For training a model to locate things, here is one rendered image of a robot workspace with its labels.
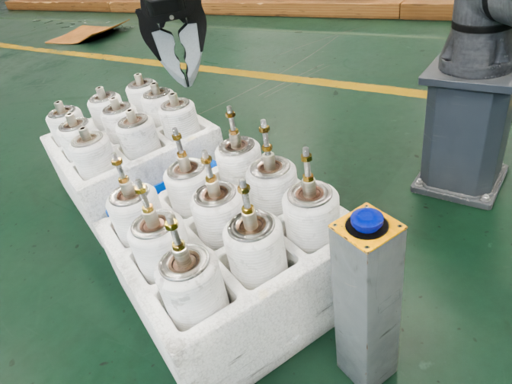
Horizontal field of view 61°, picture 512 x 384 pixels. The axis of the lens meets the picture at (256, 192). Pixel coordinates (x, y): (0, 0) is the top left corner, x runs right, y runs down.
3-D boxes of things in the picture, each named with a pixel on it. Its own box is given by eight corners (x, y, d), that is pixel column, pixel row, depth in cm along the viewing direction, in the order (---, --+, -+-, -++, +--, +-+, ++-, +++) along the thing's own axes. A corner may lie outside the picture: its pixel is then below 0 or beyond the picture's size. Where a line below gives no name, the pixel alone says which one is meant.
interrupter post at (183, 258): (196, 260, 64) (190, 243, 62) (187, 271, 62) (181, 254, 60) (182, 256, 65) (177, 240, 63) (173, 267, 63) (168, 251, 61)
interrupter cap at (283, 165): (277, 184, 77) (276, 180, 76) (242, 175, 81) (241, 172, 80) (297, 162, 82) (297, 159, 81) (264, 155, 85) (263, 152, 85)
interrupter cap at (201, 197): (206, 215, 72) (205, 211, 72) (187, 195, 78) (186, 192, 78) (244, 196, 75) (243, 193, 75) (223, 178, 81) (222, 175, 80)
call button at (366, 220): (366, 214, 57) (366, 202, 56) (390, 228, 54) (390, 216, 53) (344, 228, 56) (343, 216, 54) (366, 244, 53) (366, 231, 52)
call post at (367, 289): (366, 342, 77) (366, 203, 59) (398, 371, 72) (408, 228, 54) (336, 366, 74) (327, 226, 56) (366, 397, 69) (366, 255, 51)
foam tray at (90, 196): (173, 139, 152) (159, 91, 142) (232, 183, 124) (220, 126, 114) (63, 187, 136) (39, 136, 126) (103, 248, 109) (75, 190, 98)
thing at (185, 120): (197, 151, 128) (183, 94, 118) (214, 163, 121) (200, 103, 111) (168, 164, 124) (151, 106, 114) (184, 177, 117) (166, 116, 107)
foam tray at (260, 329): (262, 209, 112) (252, 148, 102) (375, 298, 84) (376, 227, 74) (120, 284, 98) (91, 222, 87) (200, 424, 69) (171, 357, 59)
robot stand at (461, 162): (433, 155, 121) (444, 48, 104) (507, 170, 111) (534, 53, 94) (409, 191, 109) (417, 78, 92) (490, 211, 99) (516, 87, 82)
